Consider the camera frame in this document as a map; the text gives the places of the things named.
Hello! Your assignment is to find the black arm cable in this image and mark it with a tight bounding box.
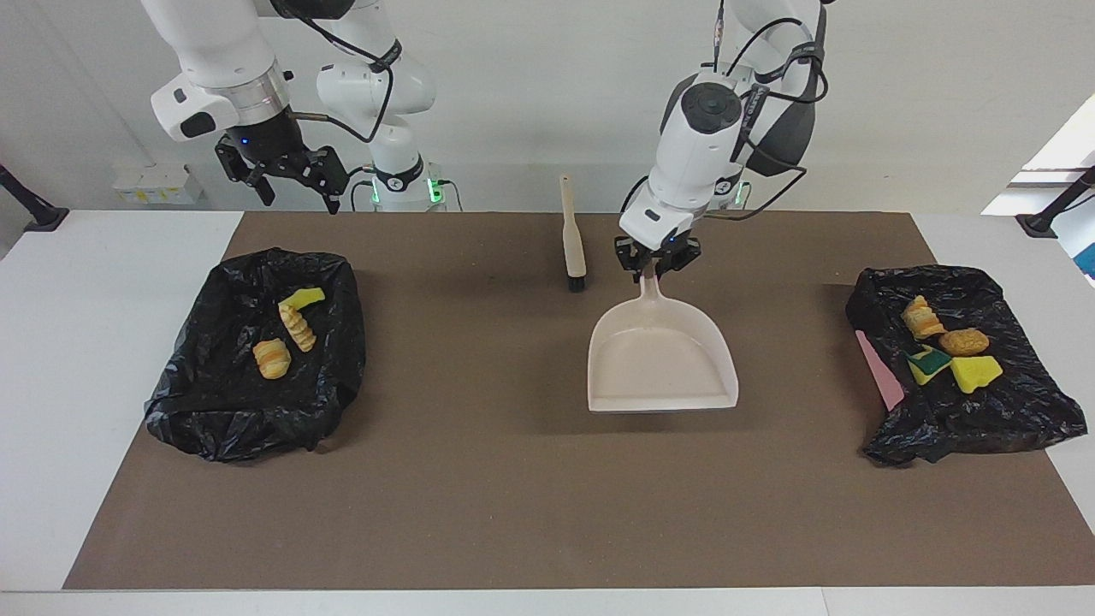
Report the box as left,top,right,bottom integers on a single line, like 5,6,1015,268
278,0,403,145
623,0,832,223

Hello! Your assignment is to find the brown cork-like bread piece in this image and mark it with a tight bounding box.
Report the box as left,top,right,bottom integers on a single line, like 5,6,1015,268
938,328,991,358

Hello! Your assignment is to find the brown table mat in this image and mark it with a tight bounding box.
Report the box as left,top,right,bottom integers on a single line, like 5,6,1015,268
64,210,1095,591

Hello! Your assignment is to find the pale beige sponge chunk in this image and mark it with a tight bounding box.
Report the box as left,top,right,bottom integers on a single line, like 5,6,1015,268
901,295,948,341

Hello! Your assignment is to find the toy croissant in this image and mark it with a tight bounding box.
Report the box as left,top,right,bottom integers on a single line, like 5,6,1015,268
252,338,293,381
280,305,317,353

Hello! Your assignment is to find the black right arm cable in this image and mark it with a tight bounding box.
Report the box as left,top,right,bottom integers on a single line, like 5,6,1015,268
278,0,403,145

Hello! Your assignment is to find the yellow and green sponge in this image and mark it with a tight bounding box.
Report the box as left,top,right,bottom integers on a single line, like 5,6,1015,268
907,346,954,387

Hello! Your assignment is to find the yellow sponge chunk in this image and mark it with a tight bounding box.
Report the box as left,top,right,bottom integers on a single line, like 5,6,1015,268
951,355,1004,395

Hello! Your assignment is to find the black clamp stand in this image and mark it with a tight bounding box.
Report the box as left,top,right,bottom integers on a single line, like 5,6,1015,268
1015,166,1095,240
0,164,70,234

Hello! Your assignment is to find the pink bin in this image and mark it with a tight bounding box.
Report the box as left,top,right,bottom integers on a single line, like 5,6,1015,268
855,329,908,412

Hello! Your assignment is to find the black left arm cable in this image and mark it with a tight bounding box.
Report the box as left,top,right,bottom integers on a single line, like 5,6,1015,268
623,0,832,223

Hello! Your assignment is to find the black plastic trash bag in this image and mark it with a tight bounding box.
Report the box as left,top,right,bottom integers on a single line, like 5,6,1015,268
845,264,1089,467
144,246,367,464

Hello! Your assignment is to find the white brush handle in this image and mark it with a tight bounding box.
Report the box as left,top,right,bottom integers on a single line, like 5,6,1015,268
559,175,589,293

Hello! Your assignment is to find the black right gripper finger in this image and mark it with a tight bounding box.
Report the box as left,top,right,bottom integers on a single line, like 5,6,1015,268
216,141,276,207
304,147,350,216

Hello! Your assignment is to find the small yellow sponge wedge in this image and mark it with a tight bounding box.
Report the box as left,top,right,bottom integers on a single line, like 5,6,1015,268
277,287,327,314

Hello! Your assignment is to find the white box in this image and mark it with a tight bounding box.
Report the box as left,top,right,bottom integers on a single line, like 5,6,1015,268
113,163,207,206

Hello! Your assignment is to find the beige plastic dustpan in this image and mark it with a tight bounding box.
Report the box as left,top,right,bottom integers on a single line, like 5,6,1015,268
586,272,740,414

